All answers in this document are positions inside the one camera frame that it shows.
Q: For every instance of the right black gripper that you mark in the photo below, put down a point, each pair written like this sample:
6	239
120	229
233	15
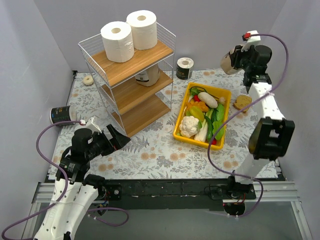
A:
236	57

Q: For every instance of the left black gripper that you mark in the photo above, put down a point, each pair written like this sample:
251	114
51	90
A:
110	139

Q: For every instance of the black roll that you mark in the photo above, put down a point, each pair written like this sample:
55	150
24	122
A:
184	68
62	114

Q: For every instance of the brown printed paper roll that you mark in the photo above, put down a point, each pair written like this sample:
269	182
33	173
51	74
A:
149	76

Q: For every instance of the white paper towel roll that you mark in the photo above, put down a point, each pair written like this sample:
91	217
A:
117	41
143	28

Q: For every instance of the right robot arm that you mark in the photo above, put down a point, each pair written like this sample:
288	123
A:
271	137

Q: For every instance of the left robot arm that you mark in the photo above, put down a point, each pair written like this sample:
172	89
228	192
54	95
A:
75	189

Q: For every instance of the floral table mat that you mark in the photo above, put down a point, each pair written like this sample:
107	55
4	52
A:
153	153

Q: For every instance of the bread slice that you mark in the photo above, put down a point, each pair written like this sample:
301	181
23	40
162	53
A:
242	101

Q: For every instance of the garlic bulb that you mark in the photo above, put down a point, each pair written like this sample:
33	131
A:
222	100

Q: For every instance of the yellow plastic bin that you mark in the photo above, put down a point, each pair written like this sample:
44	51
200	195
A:
214	127

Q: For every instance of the white radish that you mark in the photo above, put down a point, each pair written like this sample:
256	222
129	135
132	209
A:
208	99

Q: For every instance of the green cucumber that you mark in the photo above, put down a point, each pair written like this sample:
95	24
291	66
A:
220	111

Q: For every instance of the black wrapped roll on side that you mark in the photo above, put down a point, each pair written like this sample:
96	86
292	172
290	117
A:
62	114

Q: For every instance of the white cauliflower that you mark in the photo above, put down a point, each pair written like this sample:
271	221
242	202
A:
188	126

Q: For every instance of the small beige donut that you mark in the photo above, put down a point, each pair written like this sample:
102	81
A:
88	80

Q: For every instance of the yellow orange pepper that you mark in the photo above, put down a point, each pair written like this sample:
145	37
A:
196	109

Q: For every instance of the bok choy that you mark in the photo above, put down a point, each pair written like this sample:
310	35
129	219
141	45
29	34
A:
202	134

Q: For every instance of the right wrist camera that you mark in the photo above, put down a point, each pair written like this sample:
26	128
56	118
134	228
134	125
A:
251	38

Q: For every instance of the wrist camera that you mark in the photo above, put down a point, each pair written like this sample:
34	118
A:
90	124
251	38

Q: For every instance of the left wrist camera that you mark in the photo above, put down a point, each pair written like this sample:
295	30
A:
90	124

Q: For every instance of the white wire wooden shelf rack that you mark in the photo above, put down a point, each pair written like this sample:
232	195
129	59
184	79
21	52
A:
131	106

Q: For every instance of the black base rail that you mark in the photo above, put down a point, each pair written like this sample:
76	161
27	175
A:
175	194

